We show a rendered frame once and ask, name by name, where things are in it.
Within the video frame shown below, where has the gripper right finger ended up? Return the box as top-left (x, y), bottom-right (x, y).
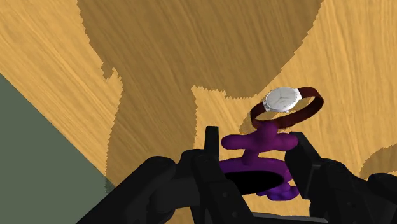
top-left (284, 131), bottom-right (397, 224)

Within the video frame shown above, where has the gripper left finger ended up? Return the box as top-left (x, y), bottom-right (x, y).
top-left (76, 125), bottom-right (255, 224)

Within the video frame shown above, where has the wristwatch with dark red strap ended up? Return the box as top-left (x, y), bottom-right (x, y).
top-left (249, 86), bottom-right (324, 130)

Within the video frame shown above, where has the purple figure-shaped holder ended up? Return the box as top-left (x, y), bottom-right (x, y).
top-left (217, 121), bottom-right (301, 202)

